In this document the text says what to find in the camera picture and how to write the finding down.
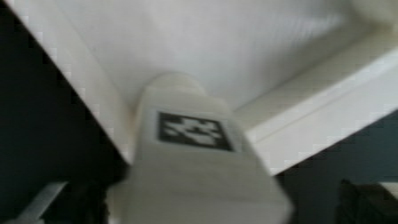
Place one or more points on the white U-shaped fence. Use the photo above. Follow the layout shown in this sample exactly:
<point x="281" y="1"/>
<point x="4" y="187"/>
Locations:
<point x="316" y="131"/>

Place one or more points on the white square table top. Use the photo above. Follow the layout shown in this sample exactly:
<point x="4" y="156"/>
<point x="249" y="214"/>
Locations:
<point x="279" y="53"/>

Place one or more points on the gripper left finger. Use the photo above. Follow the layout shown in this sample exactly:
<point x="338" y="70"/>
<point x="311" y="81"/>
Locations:
<point x="66" y="204"/>

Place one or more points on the white table leg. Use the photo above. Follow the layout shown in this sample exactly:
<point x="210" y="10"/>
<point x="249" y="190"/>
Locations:
<point x="197" y="181"/>

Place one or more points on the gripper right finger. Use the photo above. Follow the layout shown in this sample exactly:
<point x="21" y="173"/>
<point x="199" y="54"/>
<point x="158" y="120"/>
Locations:
<point x="366" y="203"/>

